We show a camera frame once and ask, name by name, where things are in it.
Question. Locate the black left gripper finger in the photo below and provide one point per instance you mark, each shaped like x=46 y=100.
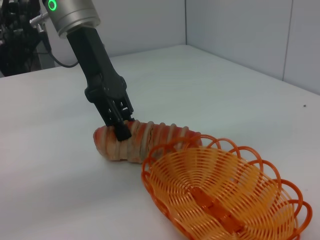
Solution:
x=126 y=108
x=110 y=115

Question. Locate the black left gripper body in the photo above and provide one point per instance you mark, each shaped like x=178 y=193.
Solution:
x=95 y=65

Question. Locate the sliced sausage bread loaf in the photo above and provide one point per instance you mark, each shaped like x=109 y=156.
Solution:
x=140 y=145

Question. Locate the orange plastic woven basket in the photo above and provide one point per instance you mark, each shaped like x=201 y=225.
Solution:
x=225 y=187

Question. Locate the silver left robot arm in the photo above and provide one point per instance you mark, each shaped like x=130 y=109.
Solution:
x=72 y=15

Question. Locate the black robot torso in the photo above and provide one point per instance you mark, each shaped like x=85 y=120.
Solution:
x=17 y=45

